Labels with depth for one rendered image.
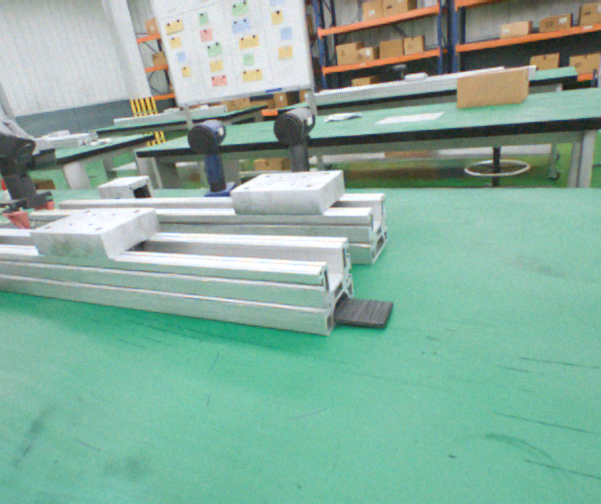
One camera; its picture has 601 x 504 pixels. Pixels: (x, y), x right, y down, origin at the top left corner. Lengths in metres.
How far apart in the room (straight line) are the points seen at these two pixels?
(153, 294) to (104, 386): 0.15
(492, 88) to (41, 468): 2.29
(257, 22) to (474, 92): 2.02
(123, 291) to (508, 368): 0.51
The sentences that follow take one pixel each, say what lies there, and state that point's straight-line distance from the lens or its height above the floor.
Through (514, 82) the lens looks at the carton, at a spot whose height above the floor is 0.88.
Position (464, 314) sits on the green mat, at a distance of 0.53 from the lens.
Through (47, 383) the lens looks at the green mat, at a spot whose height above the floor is 0.78.
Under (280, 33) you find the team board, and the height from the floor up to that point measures 1.38.
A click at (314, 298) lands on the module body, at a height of 0.83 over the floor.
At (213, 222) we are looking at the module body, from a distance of 0.77.
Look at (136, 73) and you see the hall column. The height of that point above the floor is 1.53.
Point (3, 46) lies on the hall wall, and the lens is 13.76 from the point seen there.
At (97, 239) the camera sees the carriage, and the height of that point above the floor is 0.90.
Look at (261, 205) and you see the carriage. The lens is 0.68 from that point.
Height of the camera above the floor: 1.06
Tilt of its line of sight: 23 degrees down
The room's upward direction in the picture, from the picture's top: 9 degrees counter-clockwise
